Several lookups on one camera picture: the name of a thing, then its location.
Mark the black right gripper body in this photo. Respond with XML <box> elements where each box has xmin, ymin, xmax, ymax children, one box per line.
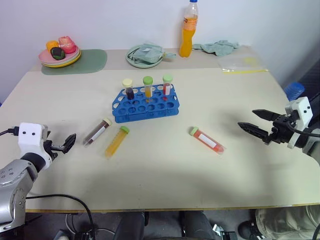
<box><xmin>262</xmin><ymin>110</ymin><xmax>305</xmax><ymax>146</ymax></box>

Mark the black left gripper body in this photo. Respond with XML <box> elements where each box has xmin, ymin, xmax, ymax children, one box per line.
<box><xmin>42</xmin><ymin>139</ymin><xmax>65</xmax><ymax>162</ymax></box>

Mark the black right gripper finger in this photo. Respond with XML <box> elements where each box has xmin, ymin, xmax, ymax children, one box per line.
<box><xmin>251</xmin><ymin>108</ymin><xmax>281</xmax><ymax>123</ymax></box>
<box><xmin>237</xmin><ymin>121</ymin><xmax>273</xmax><ymax>143</ymax></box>

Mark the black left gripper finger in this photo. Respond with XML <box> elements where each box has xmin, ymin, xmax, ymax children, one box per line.
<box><xmin>61</xmin><ymin>133</ymin><xmax>77</xmax><ymax>155</ymax></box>

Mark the dark liquid tube yellow cap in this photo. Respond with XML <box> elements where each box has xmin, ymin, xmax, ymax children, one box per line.
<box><xmin>121</xmin><ymin>78</ymin><xmax>136</xmax><ymax>101</ymax></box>
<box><xmin>82</xmin><ymin>117</ymin><xmax>114</xmax><ymax>148</ymax></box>

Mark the orange liquid tube green cap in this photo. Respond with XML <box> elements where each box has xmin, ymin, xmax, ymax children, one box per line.
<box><xmin>104</xmin><ymin>125</ymin><xmax>131</xmax><ymax>160</ymax></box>
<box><xmin>142</xmin><ymin>75</ymin><xmax>154</xmax><ymax>103</ymax></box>

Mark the red liquid tube green cap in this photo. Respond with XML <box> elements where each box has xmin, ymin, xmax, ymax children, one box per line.
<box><xmin>188</xmin><ymin>126</ymin><xmax>227</xmax><ymax>157</ymax></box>
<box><xmin>162</xmin><ymin>74</ymin><xmax>174</xmax><ymax>101</ymax></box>

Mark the blue test tube rack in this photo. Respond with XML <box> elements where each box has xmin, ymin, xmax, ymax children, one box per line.
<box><xmin>111</xmin><ymin>84</ymin><xmax>181</xmax><ymax>124</ymax></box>

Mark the blue ribbed cap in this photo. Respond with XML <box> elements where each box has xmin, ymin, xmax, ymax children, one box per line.
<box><xmin>284</xmin><ymin>82</ymin><xmax>306</xmax><ymax>102</ymax></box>

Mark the clear zip bag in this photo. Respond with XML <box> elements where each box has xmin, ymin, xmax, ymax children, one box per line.
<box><xmin>218</xmin><ymin>55</ymin><xmax>270</xmax><ymax>75</ymax></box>

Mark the yellow plate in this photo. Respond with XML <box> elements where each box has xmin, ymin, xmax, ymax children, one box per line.
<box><xmin>40</xmin><ymin>49</ymin><xmax>82</xmax><ymax>69</ymax></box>

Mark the pale green cloth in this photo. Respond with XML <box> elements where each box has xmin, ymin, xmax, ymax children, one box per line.
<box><xmin>191</xmin><ymin>39</ymin><xmax>241</xmax><ymax>57</ymax></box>

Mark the green placemat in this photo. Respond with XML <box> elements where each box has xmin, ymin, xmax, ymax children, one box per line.
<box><xmin>41</xmin><ymin>48</ymin><xmax>109</xmax><ymax>76</ymax></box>

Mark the pink plate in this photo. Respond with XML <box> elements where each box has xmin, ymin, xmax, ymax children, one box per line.
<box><xmin>37</xmin><ymin>46</ymin><xmax>81</xmax><ymax>67</ymax></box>

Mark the dark green toy fruit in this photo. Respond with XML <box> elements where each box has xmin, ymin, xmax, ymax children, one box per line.
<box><xmin>49</xmin><ymin>47</ymin><xmax>67</xmax><ymax>61</ymax></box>

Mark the clear plastic bag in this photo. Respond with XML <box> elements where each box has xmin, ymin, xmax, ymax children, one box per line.
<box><xmin>254</xmin><ymin>204</ymin><xmax>320</xmax><ymax>240</ymax></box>

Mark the red toy apple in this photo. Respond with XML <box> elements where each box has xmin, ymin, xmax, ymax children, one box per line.
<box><xmin>57</xmin><ymin>35</ymin><xmax>77</xmax><ymax>54</ymax></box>

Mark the orange toy fruit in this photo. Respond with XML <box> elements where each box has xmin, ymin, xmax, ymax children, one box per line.
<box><xmin>45</xmin><ymin>40</ymin><xmax>60</xmax><ymax>52</ymax></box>

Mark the dark rounded shape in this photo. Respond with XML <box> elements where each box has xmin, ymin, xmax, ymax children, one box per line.
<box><xmin>115</xmin><ymin>211</ymin><xmax>146</xmax><ymax>240</ymax></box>
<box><xmin>179</xmin><ymin>211</ymin><xmax>217</xmax><ymax>240</ymax></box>

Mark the pale green plate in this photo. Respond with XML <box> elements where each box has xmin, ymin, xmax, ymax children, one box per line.
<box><xmin>125</xmin><ymin>44</ymin><xmax>165</xmax><ymax>69</ymax></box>

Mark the orange soda bottle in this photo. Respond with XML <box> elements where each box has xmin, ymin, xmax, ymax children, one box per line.
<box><xmin>178</xmin><ymin>0</ymin><xmax>200</xmax><ymax>59</ymax></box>

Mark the pale green pouch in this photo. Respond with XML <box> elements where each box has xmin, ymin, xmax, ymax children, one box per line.
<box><xmin>127</xmin><ymin>43</ymin><xmax>177</xmax><ymax>65</ymax></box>

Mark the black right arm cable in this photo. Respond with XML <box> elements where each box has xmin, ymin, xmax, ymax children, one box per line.
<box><xmin>286</xmin><ymin>119</ymin><xmax>320</xmax><ymax>138</ymax></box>

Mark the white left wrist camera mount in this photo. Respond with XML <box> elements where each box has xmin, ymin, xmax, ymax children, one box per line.
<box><xmin>17</xmin><ymin>122</ymin><xmax>52</xmax><ymax>171</ymax></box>

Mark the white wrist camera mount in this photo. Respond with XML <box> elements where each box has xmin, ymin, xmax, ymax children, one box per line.
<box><xmin>284</xmin><ymin>96</ymin><xmax>315</xmax><ymax>150</ymax></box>
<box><xmin>17</xmin><ymin>122</ymin><xmax>52</xmax><ymax>171</ymax></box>

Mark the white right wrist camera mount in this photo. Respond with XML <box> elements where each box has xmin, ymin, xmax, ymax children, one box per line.
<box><xmin>284</xmin><ymin>96</ymin><xmax>315</xmax><ymax>150</ymax></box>

